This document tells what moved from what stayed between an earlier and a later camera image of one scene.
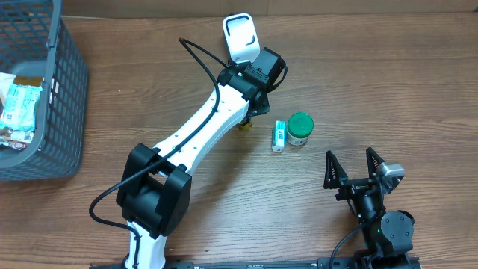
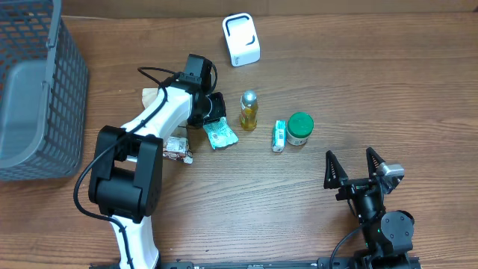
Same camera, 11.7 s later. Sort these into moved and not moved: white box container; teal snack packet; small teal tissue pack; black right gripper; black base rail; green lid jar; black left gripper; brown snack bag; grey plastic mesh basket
Moved: black left gripper; teal snack packet; brown snack bag
Not moved: black right gripper; grey plastic mesh basket; black base rail; small teal tissue pack; white box container; green lid jar
